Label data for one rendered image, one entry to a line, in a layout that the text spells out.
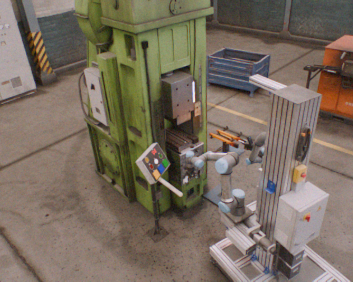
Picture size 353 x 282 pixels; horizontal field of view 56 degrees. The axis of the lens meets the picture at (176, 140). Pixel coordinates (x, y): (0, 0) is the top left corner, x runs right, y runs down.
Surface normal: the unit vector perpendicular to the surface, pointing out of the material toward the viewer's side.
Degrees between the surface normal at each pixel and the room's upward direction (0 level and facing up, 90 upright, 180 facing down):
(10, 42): 90
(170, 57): 90
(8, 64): 90
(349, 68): 90
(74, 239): 0
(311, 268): 0
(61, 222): 0
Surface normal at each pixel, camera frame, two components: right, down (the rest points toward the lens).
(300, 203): -0.05, -0.84
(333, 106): -0.69, 0.42
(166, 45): 0.65, 0.38
